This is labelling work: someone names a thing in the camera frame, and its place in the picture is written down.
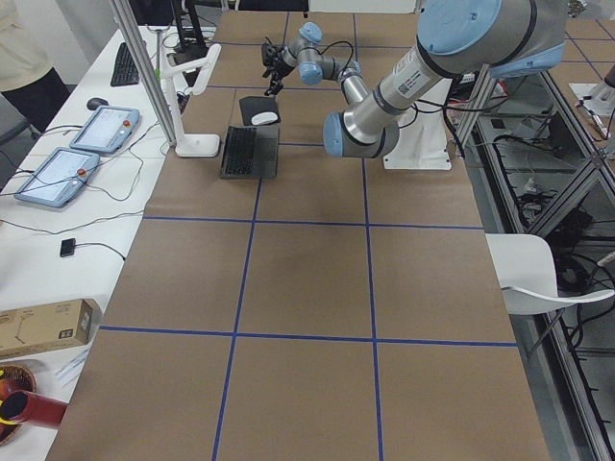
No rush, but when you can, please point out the woven fruit basket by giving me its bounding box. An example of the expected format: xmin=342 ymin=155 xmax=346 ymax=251
xmin=1 ymin=363 xmax=37 ymax=445

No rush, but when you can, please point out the black computer mouse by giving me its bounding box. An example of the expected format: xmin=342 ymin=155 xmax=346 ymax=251
xmin=86 ymin=97 xmax=109 ymax=110

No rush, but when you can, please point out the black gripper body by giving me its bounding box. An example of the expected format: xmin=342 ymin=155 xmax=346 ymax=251
xmin=260 ymin=42 xmax=292 ymax=80

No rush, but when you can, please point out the upper teach pendant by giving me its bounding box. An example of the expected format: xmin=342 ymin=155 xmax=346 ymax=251
xmin=69 ymin=106 xmax=140 ymax=155

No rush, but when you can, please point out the white computer mouse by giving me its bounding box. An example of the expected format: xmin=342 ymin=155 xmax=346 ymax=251
xmin=251 ymin=111 xmax=280 ymax=126

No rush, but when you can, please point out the lower teach pendant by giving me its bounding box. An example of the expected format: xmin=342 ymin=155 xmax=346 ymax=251
xmin=14 ymin=148 xmax=100 ymax=208

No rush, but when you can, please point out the red cylinder bottle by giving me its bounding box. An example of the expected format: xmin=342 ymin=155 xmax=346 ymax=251
xmin=1 ymin=390 xmax=68 ymax=429

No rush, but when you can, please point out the cardboard box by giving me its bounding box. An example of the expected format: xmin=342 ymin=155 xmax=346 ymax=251
xmin=1 ymin=299 xmax=100 ymax=359

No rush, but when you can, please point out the person in beige top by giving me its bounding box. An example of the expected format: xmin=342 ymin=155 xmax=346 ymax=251
xmin=1 ymin=1 xmax=69 ymax=133

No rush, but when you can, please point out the white desk lamp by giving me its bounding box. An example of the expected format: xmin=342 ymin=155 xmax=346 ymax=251
xmin=160 ymin=42 xmax=222 ymax=158

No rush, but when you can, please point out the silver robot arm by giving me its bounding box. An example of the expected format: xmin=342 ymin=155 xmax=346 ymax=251
xmin=261 ymin=0 xmax=568 ymax=158

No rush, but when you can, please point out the black keyboard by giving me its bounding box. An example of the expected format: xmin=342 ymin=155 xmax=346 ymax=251
xmin=110 ymin=42 xmax=139 ymax=87

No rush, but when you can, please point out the teach pendant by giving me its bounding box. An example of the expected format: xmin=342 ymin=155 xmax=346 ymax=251
xmin=69 ymin=106 xmax=140 ymax=155
xmin=14 ymin=148 xmax=100 ymax=208

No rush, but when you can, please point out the small black puck device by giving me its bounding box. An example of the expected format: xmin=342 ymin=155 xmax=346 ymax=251
xmin=60 ymin=238 xmax=77 ymax=257

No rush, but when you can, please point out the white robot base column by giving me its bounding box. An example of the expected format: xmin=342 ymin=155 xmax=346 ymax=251
xmin=383 ymin=79 xmax=452 ymax=171

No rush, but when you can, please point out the white chair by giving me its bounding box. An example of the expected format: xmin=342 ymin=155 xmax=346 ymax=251
xmin=483 ymin=232 xmax=615 ymax=359

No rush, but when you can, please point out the grey laptop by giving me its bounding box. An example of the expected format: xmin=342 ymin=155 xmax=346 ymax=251
xmin=219 ymin=125 xmax=279 ymax=179

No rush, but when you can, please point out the aluminium frame post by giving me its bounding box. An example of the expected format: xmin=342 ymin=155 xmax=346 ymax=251
xmin=109 ymin=0 xmax=177 ymax=147

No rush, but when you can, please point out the black mouse pad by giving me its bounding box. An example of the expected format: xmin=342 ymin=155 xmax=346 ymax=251
xmin=239 ymin=96 xmax=281 ymax=126

